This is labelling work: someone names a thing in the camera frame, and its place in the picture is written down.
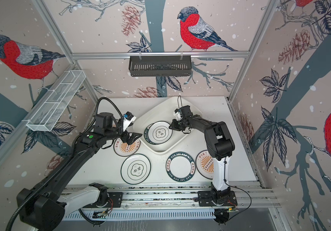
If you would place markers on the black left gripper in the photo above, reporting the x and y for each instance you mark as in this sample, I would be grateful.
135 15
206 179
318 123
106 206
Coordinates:
132 138

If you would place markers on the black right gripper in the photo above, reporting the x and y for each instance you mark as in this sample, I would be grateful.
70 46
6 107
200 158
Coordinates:
175 126

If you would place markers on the green rim plate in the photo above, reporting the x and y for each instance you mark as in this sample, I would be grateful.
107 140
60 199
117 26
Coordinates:
180 167
146 134

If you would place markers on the white plastic bin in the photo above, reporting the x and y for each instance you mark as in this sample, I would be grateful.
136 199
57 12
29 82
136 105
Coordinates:
164 111

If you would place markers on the black rim flower plate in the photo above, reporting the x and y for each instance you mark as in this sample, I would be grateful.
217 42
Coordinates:
135 169
160 132

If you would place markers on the orange sunburst plate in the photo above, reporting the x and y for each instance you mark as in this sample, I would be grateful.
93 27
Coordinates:
205 164
122 149

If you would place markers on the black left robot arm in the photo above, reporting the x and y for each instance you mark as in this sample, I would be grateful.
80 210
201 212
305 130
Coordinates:
39 207

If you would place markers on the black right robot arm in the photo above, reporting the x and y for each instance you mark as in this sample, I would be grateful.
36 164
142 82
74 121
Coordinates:
220 146

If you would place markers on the black rim flower plate front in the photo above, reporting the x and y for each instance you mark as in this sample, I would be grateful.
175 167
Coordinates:
135 169

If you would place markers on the green rim plate front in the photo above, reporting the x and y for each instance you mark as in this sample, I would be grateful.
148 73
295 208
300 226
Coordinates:
180 167

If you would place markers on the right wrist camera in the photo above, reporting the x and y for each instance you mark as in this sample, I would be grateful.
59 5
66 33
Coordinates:
182 113

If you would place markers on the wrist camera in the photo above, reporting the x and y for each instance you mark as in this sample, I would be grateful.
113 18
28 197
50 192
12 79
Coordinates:
182 113
128 119

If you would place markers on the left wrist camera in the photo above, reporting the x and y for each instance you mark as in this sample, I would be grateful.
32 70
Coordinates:
128 119

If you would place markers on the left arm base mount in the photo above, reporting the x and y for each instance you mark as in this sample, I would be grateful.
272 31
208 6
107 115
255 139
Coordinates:
107 200

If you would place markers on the aluminium rail base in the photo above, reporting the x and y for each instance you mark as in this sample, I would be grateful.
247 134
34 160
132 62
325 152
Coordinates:
182 197

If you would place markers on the black wire wall basket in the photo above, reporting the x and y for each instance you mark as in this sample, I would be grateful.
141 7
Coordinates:
160 66

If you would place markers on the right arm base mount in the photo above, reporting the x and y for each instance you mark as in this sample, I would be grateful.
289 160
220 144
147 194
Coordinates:
219 199

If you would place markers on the white mesh wall shelf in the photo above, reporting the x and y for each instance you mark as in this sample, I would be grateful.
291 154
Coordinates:
57 100

